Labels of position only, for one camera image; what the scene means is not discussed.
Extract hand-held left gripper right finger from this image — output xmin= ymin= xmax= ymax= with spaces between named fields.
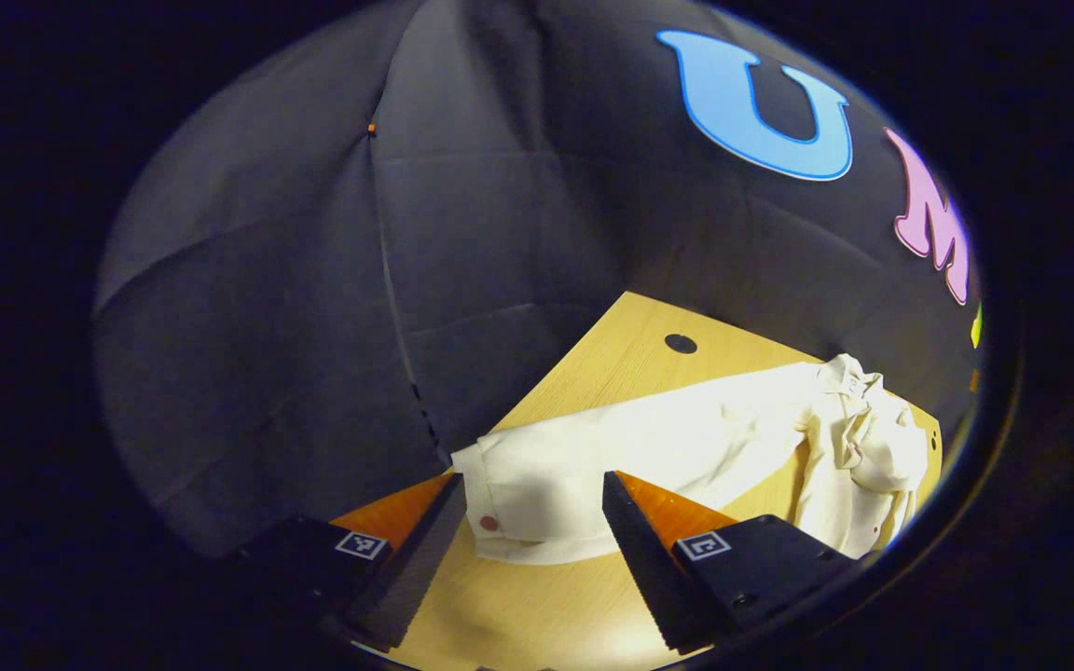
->
xmin=602 ymin=471 xmax=860 ymax=655

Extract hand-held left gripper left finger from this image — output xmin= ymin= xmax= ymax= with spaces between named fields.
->
xmin=239 ymin=472 xmax=469 ymax=651

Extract cream white button shirt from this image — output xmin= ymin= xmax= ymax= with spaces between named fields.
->
xmin=451 ymin=353 xmax=929 ymax=567

